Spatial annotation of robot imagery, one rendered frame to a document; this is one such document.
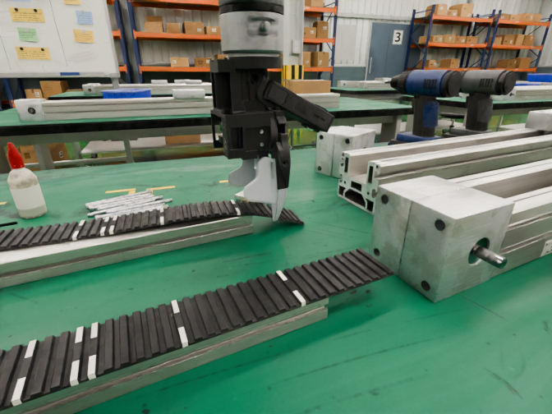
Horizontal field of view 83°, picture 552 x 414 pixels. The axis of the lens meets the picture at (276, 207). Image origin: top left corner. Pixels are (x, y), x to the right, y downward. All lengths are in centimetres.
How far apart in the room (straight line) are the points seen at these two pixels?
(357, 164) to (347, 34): 1198
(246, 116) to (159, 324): 24
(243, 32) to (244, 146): 12
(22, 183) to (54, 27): 261
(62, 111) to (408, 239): 170
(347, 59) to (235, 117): 1216
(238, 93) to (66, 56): 279
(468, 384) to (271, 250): 24
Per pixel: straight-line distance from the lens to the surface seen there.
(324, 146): 71
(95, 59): 311
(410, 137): 87
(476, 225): 35
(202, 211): 44
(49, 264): 44
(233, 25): 40
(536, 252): 50
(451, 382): 30
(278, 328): 29
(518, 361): 34
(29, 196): 62
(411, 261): 37
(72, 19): 314
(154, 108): 182
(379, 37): 1315
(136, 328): 28
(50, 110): 186
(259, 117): 39
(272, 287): 30
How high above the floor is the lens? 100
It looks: 24 degrees down
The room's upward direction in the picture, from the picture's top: straight up
